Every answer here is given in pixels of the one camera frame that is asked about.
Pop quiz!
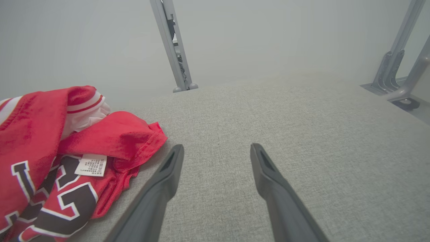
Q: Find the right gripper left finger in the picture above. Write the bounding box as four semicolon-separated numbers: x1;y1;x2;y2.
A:
103;144;185;242

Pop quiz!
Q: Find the grey metal partition post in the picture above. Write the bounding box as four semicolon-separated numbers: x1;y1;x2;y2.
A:
162;0;199;90
149;0;188;93

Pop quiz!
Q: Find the red white jersey shirt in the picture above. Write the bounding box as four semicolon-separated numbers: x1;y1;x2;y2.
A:
0;85;168;242

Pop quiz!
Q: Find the grey partition leg with caster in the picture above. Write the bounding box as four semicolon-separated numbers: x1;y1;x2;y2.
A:
382;35;430;111

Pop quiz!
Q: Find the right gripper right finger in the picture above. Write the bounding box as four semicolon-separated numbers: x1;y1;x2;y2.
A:
250;143;330;242

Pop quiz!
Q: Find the grey partition post with bracket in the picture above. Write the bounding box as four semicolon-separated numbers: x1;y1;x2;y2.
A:
360;0;426;98

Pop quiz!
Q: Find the white partition panel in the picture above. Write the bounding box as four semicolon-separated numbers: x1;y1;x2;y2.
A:
173;0;414;88
0;0;175;111

